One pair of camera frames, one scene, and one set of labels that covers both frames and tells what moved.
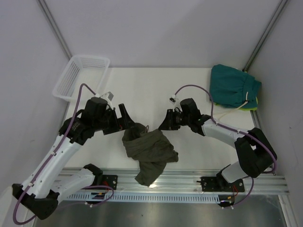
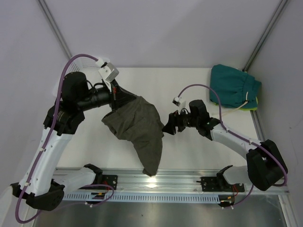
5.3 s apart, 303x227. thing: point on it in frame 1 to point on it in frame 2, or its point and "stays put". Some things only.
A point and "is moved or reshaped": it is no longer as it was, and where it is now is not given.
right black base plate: x=219 y=184 stays put
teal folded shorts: x=231 y=87 stays put
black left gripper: x=120 y=124 to x=119 y=97
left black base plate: x=111 y=180 stays put
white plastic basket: x=89 y=70 stays put
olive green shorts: x=151 y=150 is moved or reshaped
